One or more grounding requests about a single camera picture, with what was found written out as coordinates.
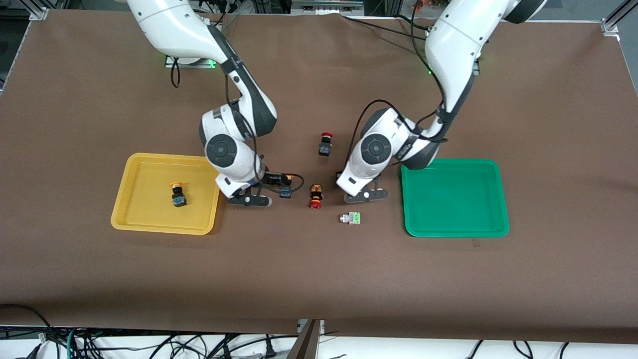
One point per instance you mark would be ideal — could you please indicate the yellow push button switch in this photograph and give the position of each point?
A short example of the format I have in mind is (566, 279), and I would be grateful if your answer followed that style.
(178, 197)
(286, 193)

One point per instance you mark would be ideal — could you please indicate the grey switch with green block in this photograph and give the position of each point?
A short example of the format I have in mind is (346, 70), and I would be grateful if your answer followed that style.
(350, 218)

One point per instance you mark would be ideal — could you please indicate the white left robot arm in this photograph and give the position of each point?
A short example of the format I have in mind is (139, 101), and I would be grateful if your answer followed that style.
(448, 45)

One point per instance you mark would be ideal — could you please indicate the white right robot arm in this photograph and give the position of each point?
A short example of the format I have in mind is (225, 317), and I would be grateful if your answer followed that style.
(164, 20)

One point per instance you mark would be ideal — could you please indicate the red button with orange base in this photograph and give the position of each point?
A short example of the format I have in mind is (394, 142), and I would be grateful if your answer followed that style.
(316, 197)

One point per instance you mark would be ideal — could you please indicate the red button with dark base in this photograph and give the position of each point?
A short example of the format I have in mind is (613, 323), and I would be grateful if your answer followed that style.
(325, 145)

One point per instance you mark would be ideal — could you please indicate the green plastic tray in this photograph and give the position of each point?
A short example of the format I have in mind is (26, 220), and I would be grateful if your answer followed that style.
(453, 199)

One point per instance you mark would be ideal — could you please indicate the brown table cover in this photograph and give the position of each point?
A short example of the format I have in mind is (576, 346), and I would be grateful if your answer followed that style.
(319, 274)

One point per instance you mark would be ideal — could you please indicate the yellow plastic tray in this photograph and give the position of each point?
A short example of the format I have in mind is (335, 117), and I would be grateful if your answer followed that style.
(149, 199)

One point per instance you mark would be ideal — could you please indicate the grey metal table leg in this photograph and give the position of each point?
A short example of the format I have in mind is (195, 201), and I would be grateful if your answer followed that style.
(305, 344)

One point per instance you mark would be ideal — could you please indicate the grey equipment box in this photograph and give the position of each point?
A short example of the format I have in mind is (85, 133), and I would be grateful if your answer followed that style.
(326, 6)

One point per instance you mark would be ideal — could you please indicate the small orange object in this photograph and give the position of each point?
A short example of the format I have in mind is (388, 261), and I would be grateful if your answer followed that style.
(422, 3)

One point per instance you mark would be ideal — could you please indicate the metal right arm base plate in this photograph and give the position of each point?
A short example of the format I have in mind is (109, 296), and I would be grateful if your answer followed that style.
(172, 62)

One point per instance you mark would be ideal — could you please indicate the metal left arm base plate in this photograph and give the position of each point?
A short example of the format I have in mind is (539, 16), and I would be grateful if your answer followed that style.
(476, 67)

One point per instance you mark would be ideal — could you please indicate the aluminium corner bracket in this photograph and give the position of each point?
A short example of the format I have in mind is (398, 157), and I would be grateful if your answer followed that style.
(39, 14)

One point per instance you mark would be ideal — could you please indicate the aluminium frame profile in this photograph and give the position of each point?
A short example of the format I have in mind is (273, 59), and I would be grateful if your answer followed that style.
(612, 22)

